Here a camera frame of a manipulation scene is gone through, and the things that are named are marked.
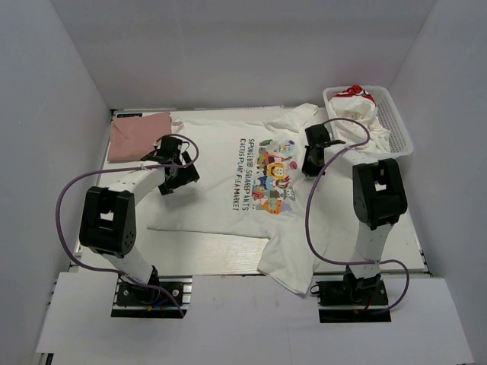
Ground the white cartoon print t shirt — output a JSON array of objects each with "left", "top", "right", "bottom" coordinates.
[{"left": 146, "top": 103, "right": 319, "bottom": 294}]

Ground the folded pink t shirt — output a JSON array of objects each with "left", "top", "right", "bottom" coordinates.
[{"left": 107, "top": 112, "right": 172, "bottom": 163}]

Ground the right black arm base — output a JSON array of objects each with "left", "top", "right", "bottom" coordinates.
[{"left": 310, "top": 272, "right": 391, "bottom": 324}]

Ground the white plastic basket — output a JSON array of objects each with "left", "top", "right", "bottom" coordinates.
[{"left": 323, "top": 85, "right": 413, "bottom": 159}]

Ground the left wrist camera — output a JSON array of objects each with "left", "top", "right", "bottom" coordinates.
[{"left": 154, "top": 135, "right": 187, "bottom": 160}]

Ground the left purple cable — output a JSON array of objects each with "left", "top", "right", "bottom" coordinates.
[{"left": 56, "top": 133, "right": 200, "bottom": 319}]

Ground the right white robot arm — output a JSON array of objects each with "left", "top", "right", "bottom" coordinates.
[{"left": 302, "top": 142, "right": 408, "bottom": 303}]

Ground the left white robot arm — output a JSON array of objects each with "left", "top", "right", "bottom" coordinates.
[{"left": 79, "top": 151, "right": 199, "bottom": 303}]

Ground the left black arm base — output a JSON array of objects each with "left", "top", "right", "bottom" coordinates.
[{"left": 110, "top": 278, "right": 193, "bottom": 319}]

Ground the white red print t shirt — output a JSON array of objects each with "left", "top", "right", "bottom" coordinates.
[{"left": 329, "top": 85, "right": 390, "bottom": 154}]

